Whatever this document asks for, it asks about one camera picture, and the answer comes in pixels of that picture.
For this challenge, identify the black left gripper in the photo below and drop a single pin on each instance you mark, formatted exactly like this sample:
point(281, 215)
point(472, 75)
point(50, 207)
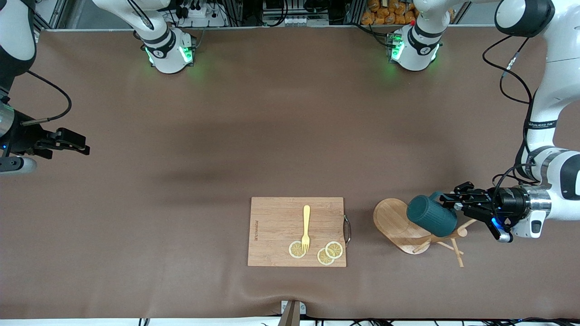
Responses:
point(511, 202)

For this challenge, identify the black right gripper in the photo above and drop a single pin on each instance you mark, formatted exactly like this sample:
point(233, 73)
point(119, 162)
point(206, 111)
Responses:
point(23, 137)

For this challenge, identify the teal cup yellow inside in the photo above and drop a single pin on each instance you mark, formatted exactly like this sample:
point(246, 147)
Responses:
point(428, 215)

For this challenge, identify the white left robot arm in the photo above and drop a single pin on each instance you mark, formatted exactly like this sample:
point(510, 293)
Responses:
point(557, 68)

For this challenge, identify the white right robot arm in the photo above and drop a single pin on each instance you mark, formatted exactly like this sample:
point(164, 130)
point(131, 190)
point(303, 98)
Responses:
point(167, 54)

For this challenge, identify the wooden cup rack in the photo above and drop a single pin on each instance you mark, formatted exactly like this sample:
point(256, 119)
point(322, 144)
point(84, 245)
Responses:
point(392, 222)

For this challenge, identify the lemon slice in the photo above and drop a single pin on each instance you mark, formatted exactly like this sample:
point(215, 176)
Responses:
point(324, 258)
point(335, 249)
point(295, 250)

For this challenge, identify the brown table mat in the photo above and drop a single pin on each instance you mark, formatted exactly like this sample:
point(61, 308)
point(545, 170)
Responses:
point(226, 136)

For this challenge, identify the yellow plastic fork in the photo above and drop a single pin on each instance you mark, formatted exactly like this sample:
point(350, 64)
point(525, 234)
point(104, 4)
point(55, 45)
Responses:
point(306, 222)

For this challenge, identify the white power strip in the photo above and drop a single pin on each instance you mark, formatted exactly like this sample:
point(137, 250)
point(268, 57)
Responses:
point(199, 13)

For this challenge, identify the orange packaged snacks pile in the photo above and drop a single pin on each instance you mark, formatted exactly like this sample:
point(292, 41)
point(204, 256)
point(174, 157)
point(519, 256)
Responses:
point(385, 16)

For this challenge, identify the white terminal strip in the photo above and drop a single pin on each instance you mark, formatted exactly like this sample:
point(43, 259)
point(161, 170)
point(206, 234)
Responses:
point(294, 20)

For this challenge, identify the metal table edge bracket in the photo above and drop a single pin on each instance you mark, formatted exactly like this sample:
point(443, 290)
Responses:
point(292, 314)

